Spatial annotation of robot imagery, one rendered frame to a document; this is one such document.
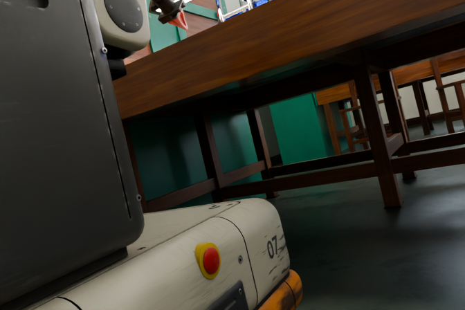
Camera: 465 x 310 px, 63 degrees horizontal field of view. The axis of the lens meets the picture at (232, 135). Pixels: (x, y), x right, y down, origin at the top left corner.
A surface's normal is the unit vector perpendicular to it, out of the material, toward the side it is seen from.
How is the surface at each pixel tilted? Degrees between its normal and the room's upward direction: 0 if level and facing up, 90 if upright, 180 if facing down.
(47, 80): 90
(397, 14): 90
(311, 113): 90
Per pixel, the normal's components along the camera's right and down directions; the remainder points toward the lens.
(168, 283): 0.72, -0.48
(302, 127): -0.51, 0.11
